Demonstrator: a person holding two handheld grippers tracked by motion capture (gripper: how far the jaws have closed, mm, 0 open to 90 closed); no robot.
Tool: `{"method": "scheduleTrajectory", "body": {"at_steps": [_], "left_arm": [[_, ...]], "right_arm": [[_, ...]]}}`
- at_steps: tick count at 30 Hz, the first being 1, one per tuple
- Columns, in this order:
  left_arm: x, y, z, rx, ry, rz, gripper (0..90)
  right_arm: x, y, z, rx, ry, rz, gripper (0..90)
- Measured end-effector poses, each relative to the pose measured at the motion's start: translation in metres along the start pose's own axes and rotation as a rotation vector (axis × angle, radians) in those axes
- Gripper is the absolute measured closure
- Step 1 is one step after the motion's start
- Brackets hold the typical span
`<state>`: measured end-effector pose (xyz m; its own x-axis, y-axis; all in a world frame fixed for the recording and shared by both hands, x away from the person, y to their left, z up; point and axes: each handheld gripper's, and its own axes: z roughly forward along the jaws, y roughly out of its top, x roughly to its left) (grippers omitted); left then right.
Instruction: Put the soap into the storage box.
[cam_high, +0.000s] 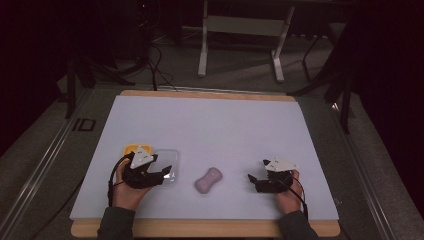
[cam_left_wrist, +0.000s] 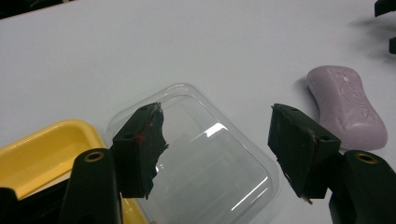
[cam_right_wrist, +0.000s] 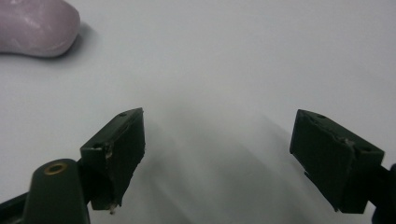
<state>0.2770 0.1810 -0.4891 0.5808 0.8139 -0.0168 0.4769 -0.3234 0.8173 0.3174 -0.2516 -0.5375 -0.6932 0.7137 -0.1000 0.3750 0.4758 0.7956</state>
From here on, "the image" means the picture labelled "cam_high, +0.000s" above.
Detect person's right hand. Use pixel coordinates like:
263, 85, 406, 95
274, 169, 304, 216

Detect light blue table mat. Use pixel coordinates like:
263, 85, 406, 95
69, 94, 340, 221

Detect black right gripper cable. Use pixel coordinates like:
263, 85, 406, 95
282, 175, 310, 222

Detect white metal desk frame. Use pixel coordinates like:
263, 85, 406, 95
197, 0, 297, 84

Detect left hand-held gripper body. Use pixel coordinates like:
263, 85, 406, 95
121, 144, 166, 190

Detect black floor cables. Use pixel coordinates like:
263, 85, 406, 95
145, 42, 179, 92

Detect yellow soap box base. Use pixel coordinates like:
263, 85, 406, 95
122, 143, 155, 158

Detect metal floor rail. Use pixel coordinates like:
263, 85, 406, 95
329, 102, 398, 240
0, 87, 95, 240

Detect wooden table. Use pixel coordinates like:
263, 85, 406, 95
70, 89, 342, 239

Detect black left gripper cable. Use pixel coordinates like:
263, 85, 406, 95
106, 151, 135, 208

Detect person's left hand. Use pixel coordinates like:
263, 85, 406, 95
111, 159, 154, 212

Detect black metal stand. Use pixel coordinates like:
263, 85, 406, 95
287, 19, 355, 135
64, 57, 136, 120

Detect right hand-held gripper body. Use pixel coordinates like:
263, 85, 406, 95
254, 157, 299, 195

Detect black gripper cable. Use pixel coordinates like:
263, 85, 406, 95
106, 151, 135, 208
282, 175, 310, 222

